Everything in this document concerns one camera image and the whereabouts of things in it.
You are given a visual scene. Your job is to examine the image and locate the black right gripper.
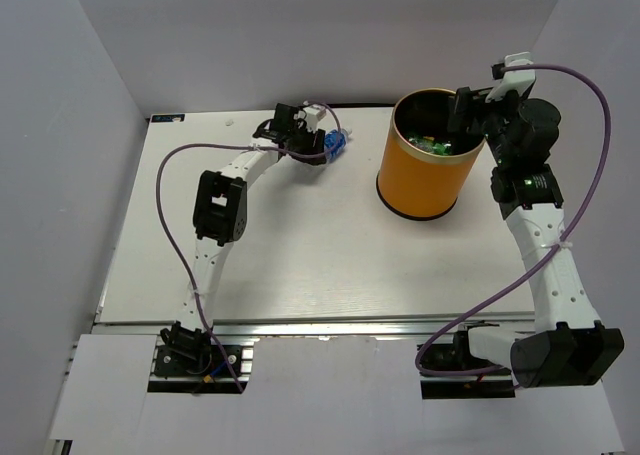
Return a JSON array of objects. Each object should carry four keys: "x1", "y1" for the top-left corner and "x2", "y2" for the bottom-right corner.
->
[{"x1": 447, "y1": 87, "x2": 530, "y2": 167}]

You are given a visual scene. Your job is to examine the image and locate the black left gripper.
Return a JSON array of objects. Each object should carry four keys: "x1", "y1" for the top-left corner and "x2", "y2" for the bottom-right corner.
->
[{"x1": 287, "y1": 122, "x2": 326, "y2": 166}]

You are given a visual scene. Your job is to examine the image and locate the clear bottle blue label white cap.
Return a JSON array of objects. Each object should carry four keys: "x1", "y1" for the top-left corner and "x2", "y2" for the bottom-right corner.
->
[{"x1": 324, "y1": 127, "x2": 352, "y2": 163}]

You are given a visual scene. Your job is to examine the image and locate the green plastic bottle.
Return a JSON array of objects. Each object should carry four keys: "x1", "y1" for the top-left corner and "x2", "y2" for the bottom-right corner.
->
[{"x1": 406, "y1": 133, "x2": 453, "y2": 156}]

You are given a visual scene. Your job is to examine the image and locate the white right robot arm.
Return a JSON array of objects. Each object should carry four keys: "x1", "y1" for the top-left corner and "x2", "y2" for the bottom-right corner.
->
[{"x1": 447, "y1": 87, "x2": 624, "y2": 388}]

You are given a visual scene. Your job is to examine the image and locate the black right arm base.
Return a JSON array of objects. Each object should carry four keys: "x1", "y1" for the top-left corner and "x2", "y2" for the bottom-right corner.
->
[{"x1": 420, "y1": 328, "x2": 518, "y2": 400}]

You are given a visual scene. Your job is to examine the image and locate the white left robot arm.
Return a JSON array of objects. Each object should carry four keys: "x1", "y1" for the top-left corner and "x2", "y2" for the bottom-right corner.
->
[{"x1": 155, "y1": 102, "x2": 332, "y2": 332}]

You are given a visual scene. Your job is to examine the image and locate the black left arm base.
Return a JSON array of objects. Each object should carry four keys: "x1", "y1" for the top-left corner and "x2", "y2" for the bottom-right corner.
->
[{"x1": 147, "y1": 322, "x2": 247, "y2": 396}]

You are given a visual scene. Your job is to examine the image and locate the orange cylindrical bin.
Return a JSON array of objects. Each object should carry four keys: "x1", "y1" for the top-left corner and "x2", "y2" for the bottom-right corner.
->
[{"x1": 376, "y1": 88, "x2": 484, "y2": 221}]

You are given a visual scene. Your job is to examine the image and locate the blue sticker on table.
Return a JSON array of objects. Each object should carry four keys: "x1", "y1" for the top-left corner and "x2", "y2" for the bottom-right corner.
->
[{"x1": 150, "y1": 113, "x2": 185, "y2": 123}]

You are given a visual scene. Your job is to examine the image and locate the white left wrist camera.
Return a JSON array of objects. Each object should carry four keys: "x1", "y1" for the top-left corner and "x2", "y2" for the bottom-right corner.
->
[{"x1": 297, "y1": 103, "x2": 328, "y2": 132}]

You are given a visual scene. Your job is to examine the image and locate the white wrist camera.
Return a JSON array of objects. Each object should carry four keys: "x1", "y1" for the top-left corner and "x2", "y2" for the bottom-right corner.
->
[
  {"x1": 297, "y1": 103, "x2": 328, "y2": 132},
  {"x1": 485, "y1": 52, "x2": 536, "y2": 103}
]

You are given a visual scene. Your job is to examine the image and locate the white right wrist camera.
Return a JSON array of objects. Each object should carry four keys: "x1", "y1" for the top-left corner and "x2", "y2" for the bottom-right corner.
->
[{"x1": 485, "y1": 52, "x2": 536, "y2": 103}]

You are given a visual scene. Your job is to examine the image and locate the aluminium table frame rail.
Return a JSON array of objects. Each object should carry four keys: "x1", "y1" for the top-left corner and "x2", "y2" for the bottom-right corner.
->
[{"x1": 74, "y1": 105, "x2": 546, "y2": 376}]

